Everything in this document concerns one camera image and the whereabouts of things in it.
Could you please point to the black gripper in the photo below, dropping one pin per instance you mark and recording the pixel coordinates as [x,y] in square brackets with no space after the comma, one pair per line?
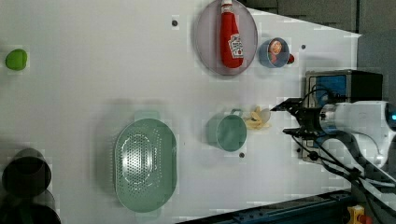
[308,118]

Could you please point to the peeled banana toy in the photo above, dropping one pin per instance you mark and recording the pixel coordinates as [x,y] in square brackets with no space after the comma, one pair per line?
[259,119]

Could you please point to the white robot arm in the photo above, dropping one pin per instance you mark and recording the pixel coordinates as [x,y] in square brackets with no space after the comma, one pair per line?
[338,156]

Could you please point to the black toaster oven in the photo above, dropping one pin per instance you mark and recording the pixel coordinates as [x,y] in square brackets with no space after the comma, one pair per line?
[364,84]

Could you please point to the red strawberry toy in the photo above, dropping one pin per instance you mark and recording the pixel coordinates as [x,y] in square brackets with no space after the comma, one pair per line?
[291,59]

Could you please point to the blue small bowl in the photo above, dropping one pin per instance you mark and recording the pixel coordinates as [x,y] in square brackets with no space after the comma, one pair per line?
[263,53]

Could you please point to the orange slice toy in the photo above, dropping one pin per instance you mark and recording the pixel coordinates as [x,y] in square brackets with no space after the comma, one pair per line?
[275,47]

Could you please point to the red ketchup bottle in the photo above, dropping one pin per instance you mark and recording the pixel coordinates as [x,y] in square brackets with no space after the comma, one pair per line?
[230,44]

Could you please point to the yellow red emergency button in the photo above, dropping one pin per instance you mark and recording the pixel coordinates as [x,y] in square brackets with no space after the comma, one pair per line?
[358,216]

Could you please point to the grey round plate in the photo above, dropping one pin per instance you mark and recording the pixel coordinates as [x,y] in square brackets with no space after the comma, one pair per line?
[206,35]

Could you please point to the green perforated colander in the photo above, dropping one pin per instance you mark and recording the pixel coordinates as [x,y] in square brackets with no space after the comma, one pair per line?
[145,156]

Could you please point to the black cylinder container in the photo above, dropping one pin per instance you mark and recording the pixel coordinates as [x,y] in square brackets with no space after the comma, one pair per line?
[27,175]
[37,210]

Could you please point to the green round object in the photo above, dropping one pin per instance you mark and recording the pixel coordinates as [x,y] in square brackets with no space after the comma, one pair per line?
[16,60]

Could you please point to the green cup with handle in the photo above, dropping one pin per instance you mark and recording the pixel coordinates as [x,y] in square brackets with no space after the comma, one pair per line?
[227,131]

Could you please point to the blue metal frame rail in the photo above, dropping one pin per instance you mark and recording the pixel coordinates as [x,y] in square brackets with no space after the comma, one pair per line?
[327,208]

